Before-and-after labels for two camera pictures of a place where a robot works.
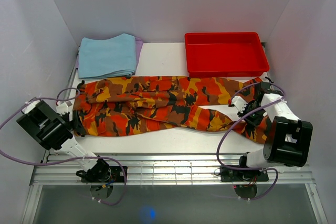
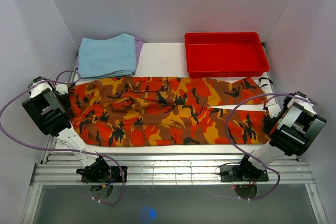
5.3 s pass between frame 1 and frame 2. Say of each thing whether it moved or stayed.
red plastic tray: stayed
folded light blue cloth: stayed
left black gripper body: moved
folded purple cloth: stayed
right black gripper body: moved
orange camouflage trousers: moved
